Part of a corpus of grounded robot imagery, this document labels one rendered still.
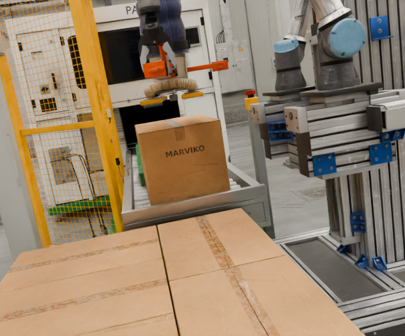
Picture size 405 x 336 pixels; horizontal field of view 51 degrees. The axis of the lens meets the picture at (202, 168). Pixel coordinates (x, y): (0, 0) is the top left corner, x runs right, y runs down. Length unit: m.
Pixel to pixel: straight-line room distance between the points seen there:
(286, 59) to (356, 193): 0.69
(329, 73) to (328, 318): 0.88
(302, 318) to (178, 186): 1.14
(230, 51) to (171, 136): 8.90
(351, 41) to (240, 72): 9.45
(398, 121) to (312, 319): 0.78
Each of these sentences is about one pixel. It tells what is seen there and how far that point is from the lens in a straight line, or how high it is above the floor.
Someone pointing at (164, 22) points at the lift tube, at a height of 1.42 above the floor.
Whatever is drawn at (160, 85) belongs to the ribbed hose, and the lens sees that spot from 1.94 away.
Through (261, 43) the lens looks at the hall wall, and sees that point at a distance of 11.39.
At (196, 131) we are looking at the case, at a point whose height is 0.91.
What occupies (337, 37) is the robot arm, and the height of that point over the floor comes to 1.21.
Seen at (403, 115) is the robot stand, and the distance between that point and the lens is 1.62.
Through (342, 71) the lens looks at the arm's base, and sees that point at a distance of 1.64.
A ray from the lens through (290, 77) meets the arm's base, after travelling 2.09.
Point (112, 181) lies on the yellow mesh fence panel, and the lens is 2.76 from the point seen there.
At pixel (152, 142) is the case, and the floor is 0.90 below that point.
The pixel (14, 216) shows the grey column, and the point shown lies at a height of 0.53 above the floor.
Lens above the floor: 1.14
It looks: 11 degrees down
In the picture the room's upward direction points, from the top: 9 degrees counter-clockwise
